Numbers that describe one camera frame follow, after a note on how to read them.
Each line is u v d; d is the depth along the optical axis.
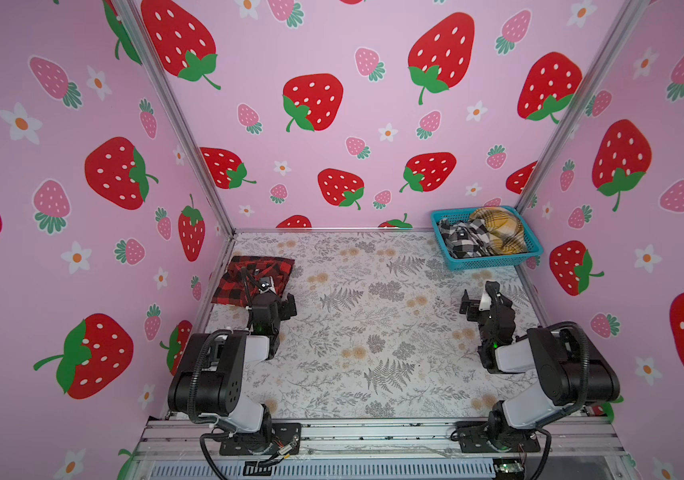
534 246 1.04
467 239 1.06
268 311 0.72
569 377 0.45
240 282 1.01
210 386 0.45
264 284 0.80
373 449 0.73
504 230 1.07
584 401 0.44
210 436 0.66
